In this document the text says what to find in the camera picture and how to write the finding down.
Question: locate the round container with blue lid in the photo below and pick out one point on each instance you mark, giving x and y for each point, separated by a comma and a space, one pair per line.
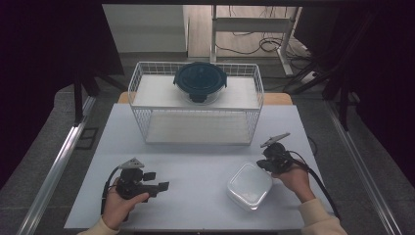
199, 80

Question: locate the aluminium rail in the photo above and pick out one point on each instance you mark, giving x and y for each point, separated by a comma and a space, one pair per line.
362, 169
54, 173

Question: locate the person's left hand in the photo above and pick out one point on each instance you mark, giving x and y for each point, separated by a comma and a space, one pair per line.
115, 210

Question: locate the black floor bracket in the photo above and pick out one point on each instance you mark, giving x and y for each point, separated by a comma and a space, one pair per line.
87, 138

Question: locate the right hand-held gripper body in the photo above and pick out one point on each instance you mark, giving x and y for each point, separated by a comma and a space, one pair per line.
279, 158

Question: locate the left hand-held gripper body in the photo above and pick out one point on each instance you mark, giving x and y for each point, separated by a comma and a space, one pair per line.
130, 187

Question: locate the white cabinet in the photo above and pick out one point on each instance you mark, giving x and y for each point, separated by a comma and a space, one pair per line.
147, 29

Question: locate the white desk frame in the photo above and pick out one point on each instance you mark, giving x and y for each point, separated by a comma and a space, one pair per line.
251, 24

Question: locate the wooden table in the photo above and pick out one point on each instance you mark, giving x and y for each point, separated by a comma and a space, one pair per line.
277, 99

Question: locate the black stand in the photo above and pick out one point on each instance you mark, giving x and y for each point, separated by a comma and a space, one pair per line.
78, 98
343, 104

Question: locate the white square plastic container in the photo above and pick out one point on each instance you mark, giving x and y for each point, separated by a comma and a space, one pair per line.
249, 187

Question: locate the person's right hand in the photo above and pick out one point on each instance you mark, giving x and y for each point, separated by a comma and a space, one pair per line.
298, 182

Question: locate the dark curtain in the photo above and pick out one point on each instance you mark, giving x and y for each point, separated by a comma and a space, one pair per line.
39, 65
385, 71

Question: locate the white power strip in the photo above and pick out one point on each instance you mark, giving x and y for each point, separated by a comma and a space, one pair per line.
309, 77

